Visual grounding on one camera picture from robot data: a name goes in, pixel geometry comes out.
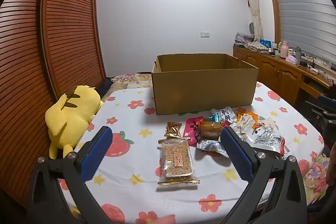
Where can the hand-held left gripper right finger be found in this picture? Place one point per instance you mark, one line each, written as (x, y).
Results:
(236, 153)

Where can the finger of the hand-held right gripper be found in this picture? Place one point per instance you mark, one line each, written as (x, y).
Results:
(326, 100)
(313, 112)

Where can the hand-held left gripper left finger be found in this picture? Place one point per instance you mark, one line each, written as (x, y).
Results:
(95, 153)

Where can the brown cake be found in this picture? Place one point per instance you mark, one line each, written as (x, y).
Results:
(210, 129)

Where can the orange snack packet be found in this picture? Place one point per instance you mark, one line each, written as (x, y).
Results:
(253, 117)

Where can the white meat snack packet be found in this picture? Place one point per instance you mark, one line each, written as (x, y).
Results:
(223, 115)

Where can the pink snack packet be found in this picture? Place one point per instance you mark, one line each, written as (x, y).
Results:
(189, 132)

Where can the clear granola bar packet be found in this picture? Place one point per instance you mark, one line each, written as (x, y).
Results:
(177, 161)

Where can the small gold snack packet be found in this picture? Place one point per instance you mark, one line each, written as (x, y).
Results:
(173, 130)

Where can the brown cardboard box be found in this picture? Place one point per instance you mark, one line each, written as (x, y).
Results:
(202, 90)

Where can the silver snack packet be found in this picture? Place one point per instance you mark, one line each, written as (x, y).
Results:
(210, 146)

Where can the small teal candy wrapper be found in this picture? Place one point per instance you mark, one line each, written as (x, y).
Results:
(214, 117)

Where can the yellow plush toy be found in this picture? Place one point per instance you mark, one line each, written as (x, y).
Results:
(71, 113)

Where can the strawberry print bed sheet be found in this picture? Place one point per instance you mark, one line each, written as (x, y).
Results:
(136, 121)

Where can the pink tissue box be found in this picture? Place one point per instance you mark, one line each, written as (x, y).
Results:
(292, 60)

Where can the wooden sideboard cabinet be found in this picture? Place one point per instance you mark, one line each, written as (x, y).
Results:
(275, 74)

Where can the grey water bottle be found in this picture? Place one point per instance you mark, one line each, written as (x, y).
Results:
(298, 53)

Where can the pink thermos bottle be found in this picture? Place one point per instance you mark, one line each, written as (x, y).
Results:
(284, 50)

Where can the dark blue pillow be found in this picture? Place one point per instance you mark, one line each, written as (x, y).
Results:
(106, 85)

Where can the blue packet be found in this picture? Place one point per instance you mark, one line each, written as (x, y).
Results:
(265, 43)

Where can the floral cloth bag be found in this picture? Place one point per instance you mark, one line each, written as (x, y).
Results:
(256, 46)

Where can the grey window blind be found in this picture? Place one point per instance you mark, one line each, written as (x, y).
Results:
(304, 8)

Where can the small white desk fan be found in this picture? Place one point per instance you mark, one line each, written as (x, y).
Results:
(252, 29)

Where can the purple storage box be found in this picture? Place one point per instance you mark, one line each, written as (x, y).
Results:
(242, 38)

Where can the wooden louvered wardrobe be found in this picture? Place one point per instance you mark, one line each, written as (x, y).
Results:
(65, 29)

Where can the white wall switch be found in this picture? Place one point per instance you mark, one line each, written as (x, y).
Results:
(205, 34)

